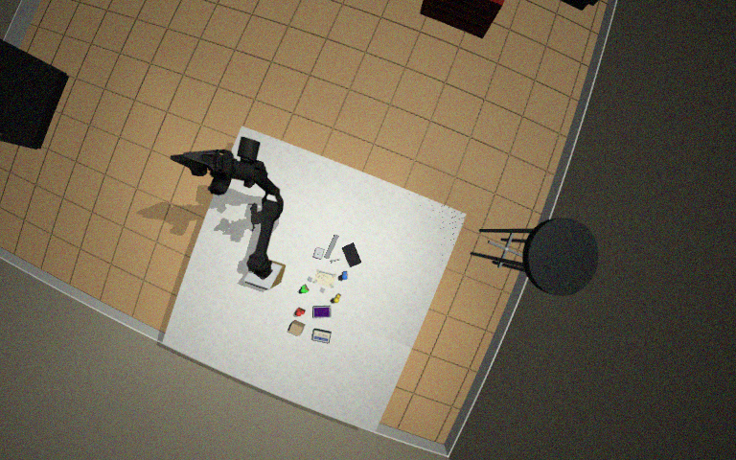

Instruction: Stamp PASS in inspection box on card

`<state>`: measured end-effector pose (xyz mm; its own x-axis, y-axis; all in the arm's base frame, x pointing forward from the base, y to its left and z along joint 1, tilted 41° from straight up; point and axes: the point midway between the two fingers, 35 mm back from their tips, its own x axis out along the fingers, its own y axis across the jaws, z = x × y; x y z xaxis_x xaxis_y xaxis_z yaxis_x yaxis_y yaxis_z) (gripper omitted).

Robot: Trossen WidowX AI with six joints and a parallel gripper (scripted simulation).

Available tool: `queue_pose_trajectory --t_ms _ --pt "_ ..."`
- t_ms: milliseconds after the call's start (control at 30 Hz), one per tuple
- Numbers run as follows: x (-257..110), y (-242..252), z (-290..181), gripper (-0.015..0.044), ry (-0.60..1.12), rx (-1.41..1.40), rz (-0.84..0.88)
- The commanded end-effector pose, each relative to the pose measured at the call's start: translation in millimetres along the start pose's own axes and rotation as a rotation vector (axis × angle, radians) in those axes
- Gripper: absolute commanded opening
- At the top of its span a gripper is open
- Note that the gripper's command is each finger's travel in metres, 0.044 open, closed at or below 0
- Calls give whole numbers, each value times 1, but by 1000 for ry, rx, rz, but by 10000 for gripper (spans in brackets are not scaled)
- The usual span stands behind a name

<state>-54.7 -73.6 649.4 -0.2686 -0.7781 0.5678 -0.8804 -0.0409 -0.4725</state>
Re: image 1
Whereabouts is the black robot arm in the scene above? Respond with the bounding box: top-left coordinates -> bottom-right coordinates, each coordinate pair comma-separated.
208,137 -> 284,280

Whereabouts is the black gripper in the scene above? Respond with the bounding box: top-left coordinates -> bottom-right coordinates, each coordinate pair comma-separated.
171,149 -> 241,179

